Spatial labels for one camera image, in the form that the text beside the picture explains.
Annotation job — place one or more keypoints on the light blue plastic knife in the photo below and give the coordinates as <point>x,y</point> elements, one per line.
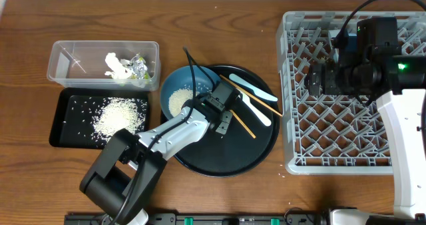
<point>258,92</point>

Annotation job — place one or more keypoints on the left wooden chopstick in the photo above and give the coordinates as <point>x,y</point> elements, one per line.
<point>243,124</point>

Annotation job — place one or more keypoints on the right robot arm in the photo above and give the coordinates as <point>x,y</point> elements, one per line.
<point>370,63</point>

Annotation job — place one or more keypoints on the right wooden chopstick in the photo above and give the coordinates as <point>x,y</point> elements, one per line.
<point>251,96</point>

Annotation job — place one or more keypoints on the dark blue plate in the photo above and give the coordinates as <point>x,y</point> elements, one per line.
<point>183,89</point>

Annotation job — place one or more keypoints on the grey dishwasher rack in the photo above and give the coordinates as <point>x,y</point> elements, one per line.
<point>333,134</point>

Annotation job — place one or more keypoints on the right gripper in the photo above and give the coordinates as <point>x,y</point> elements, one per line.
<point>329,71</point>

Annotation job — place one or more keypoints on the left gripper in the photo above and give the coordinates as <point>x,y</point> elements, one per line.
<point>225,128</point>

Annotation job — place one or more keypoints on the clear plastic waste bin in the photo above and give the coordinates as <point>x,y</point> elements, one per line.
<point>81,64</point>

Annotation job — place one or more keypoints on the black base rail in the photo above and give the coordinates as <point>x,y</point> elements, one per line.
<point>296,217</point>

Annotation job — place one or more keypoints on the wooden chopstick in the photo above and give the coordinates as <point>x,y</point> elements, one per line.
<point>251,96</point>
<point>243,124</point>

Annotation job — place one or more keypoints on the round black serving tray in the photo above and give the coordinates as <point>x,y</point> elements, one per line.
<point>236,152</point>

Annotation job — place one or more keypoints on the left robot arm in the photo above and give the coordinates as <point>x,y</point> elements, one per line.
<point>124,175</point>

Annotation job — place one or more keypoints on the black rectangular tray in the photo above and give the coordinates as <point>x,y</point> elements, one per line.
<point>63,103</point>

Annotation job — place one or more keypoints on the yellow foil snack wrapper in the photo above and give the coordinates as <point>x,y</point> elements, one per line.
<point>139,69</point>

